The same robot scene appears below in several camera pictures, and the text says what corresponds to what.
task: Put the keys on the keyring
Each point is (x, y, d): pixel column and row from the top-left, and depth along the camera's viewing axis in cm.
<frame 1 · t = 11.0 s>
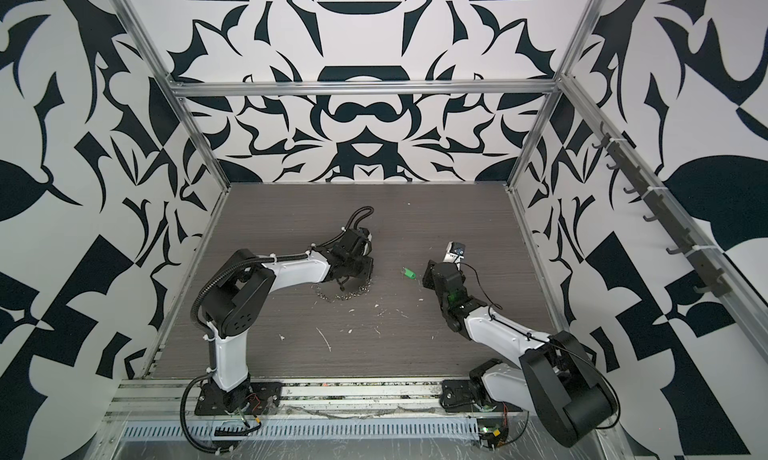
left hand: (372, 260, 96), fingers closed
right hand: (436, 261, 88), fingers open
green tagged key: (409, 273, 98), on the table

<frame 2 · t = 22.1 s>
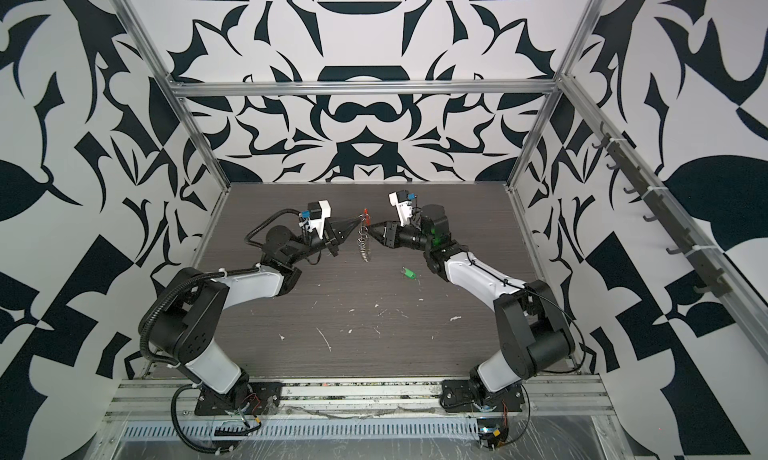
left hand: (359, 211, 75), fingers closed
right hand: (370, 228, 79), fingers open
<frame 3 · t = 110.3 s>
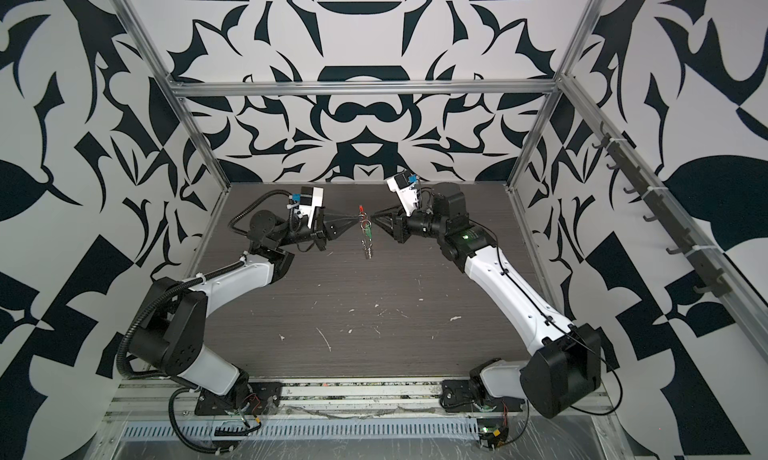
left hand: (359, 212, 67), fingers closed
right hand: (375, 215, 70), fingers closed
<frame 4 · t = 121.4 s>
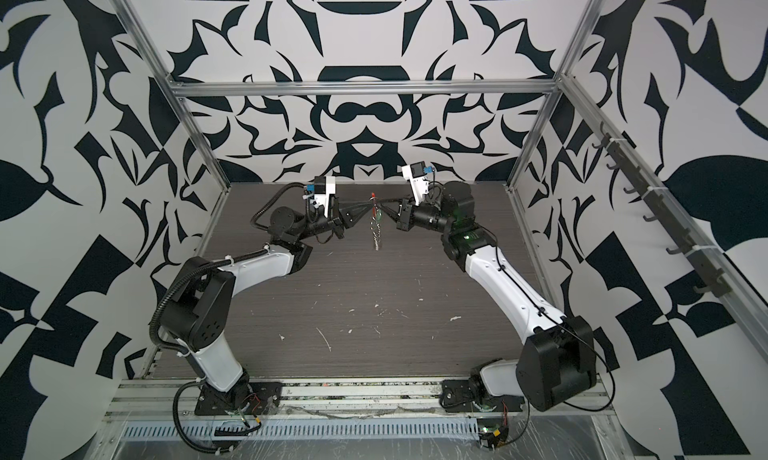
left hand: (374, 198, 69), fingers closed
right hand: (378, 204, 69), fingers closed
